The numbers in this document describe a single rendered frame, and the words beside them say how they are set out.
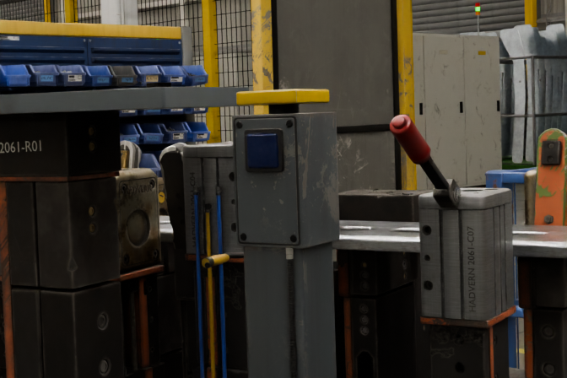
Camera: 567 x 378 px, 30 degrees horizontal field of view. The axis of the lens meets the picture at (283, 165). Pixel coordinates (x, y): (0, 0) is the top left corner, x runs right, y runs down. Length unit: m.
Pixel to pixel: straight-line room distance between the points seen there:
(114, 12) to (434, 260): 5.37
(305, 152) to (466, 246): 0.20
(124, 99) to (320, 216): 0.20
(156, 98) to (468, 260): 0.32
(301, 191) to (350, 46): 3.77
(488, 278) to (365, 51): 3.76
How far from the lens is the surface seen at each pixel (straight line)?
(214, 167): 1.10
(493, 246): 1.00
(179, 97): 0.91
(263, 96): 0.89
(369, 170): 4.73
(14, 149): 1.05
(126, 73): 4.08
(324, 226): 0.90
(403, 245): 1.13
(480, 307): 0.99
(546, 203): 1.30
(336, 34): 4.57
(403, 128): 0.88
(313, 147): 0.88
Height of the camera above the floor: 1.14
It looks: 3 degrees down
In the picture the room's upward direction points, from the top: 2 degrees counter-clockwise
